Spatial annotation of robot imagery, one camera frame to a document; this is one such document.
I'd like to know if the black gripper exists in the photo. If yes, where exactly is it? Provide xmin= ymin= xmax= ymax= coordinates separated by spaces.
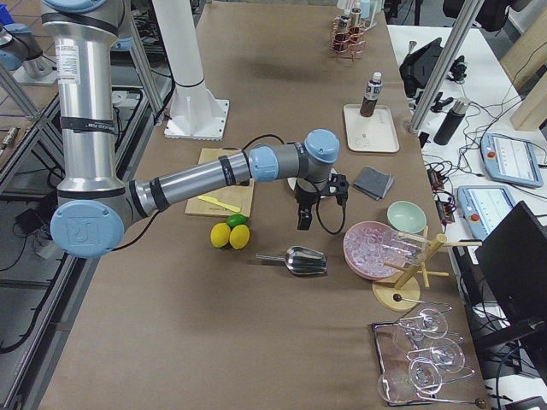
xmin=294 ymin=179 xmax=322 ymax=231

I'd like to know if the white plate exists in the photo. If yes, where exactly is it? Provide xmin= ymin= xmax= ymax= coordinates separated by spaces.
xmin=287 ymin=177 xmax=297 ymax=190

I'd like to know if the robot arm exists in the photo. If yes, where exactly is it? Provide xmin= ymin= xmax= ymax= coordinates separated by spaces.
xmin=41 ymin=1 xmax=340 ymax=259

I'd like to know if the cream rabbit tray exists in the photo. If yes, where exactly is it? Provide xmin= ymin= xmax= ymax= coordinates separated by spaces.
xmin=343 ymin=104 xmax=399 ymax=153

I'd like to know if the tea bottle on tray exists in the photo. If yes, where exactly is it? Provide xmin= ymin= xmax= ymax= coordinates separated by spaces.
xmin=360 ymin=72 xmax=382 ymax=117

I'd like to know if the metal ice scoop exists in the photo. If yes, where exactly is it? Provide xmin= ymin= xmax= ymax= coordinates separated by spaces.
xmin=256 ymin=246 xmax=327 ymax=277

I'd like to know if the grey folded cloth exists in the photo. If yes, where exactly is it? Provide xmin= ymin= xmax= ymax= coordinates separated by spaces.
xmin=353 ymin=167 xmax=394 ymax=201

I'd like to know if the pink bowl of ice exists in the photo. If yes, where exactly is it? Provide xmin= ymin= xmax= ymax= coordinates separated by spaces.
xmin=343 ymin=221 xmax=403 ymax=281

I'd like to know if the green lime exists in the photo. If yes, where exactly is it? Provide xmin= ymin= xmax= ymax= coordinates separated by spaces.
xmin=226 ymin=214 xmax=248 ymax=229

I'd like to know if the yellow lemon far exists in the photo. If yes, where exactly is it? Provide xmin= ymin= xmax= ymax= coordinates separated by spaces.
xmin=229 ymin=225 xmax=250 ymax=249

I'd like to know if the yellow lemon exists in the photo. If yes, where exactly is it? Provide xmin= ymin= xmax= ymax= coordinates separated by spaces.
xmin=209 ymin=222 xmax=232 ymax=249
xmin=229 ymin=225 xmax=250 ymax=249

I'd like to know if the yellow lemon near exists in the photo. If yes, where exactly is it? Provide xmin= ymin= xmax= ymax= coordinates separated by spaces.
xmin=209 ymin=222 xmax=232 ymax=249

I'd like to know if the yellow plastic knife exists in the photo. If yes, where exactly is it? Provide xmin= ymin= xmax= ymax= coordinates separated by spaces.
xmin=197 ymin=195 xmax=241 ymax=213

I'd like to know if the mint green bowl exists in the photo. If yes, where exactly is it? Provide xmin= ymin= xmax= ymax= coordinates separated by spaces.
xmin=386 ymin=201 xmax=426 ymax=233

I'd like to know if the glass mug on stand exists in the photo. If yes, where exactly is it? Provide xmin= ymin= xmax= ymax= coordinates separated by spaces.
xmin=380 ymin=230 xmax=427 ymax=268

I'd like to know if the wooden cup tree stand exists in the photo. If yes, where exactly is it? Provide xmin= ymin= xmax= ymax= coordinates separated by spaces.
xmin=373 ymin=234 xmax=483 ymax=312

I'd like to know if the black equipment case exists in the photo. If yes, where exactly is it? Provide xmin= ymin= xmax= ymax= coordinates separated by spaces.
xmin=399 ymin=38 xmax=443 ymax=98

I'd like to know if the wine glass upper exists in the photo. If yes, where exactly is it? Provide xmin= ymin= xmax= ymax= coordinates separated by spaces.
xmin=397 ymin=302 xmax=452 ymax=342

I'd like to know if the wine glass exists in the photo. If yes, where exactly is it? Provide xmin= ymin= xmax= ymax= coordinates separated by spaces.
xmin=397 ymin=302 xmax=452 ymax=342
xmin=406 ymin=338 xmax=465 ymax=374
xmin=377 ymin=357 xmax=475 ymax=406

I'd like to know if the teach pendant near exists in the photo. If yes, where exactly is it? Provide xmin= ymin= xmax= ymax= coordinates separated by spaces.
xmin=456 ymin=185 xmax=515 ymax=240

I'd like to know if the teach pendant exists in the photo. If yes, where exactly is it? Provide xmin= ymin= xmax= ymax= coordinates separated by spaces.
xmin=480 ymin=132 xmax=544 ymax=188
xmin=456 ymin=185 xmax=515 ymax=240

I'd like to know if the tea bottle in rack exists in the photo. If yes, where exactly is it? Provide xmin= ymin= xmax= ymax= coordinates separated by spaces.
xmin=334 ymin=15 xmax=350 ymax=45

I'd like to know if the black thermos bottle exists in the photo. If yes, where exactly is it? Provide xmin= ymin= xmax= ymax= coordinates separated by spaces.
xmin=433 ymin=97 xmax=471 ymax=145

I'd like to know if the teach pendant far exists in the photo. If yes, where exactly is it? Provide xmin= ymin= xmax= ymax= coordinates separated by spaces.
xmin=480 ymin=132 xmax=544 ymax=188

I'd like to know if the wine glass middle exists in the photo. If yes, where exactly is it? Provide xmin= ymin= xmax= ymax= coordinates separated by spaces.
xmin=406 ymin=338 xmax=465 ymax=374

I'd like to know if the wine glass lower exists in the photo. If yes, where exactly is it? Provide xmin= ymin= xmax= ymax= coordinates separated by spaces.
xmin=377 ymin=357 xmax=475 ymax=406

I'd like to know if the black monitor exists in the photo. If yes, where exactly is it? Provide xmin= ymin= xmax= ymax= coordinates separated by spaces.
xmin=476 ymin=202 xmax=546 ymax=322

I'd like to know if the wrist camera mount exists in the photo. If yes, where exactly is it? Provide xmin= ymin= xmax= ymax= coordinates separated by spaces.
xmin=321 ymin=173 xmax=349 ymax=207

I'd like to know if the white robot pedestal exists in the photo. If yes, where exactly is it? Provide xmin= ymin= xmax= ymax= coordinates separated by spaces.
xmin=153 ymin=0 xmax=230 ymax=141

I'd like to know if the copper wire bottle rack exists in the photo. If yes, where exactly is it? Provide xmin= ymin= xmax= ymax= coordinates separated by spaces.
xmin=328 ymin=15 xmax=376 ymax=61

